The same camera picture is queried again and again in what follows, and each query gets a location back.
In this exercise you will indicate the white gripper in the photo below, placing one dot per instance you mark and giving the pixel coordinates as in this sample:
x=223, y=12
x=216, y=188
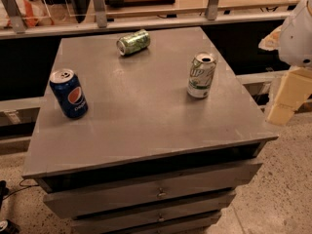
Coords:
x=297, y=36

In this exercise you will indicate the white green 7up can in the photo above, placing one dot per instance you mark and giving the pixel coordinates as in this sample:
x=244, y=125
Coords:
x=201, y=75

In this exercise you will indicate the green can lying down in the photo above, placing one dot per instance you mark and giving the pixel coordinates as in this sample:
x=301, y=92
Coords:
x=133, y=43

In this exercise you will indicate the blue pepsi can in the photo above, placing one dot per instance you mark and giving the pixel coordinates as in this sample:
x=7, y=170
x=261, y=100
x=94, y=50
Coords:
x=67, y=89

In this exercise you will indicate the dark can on floor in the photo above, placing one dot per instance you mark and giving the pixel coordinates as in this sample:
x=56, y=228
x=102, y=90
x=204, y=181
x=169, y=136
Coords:
x=8, y=227

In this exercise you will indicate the top drawer front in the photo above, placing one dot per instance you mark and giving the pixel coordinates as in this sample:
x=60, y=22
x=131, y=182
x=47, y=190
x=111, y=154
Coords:
x=131, y=192

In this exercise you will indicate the drawer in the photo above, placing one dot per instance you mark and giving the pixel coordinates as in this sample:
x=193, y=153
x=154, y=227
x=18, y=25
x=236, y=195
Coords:
x=155, y=213
x=131, y=192
x=174, y=225

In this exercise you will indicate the grey drawer cabinet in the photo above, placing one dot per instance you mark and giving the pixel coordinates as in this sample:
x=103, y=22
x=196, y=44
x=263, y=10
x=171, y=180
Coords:
x=141, y=120

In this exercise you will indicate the bottom drawer front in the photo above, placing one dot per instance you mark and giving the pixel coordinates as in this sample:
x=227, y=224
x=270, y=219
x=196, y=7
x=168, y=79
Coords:
x=174, y=225

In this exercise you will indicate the middle drawer front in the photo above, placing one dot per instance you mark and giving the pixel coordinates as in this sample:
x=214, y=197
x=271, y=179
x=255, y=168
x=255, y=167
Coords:
x=155, y=213

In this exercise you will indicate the orange white bag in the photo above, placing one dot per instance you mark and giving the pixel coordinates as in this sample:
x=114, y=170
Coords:
x=32, y=14

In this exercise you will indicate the grey metal railing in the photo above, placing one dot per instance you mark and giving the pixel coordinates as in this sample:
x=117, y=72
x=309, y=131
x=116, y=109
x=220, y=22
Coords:
x=73, y=17

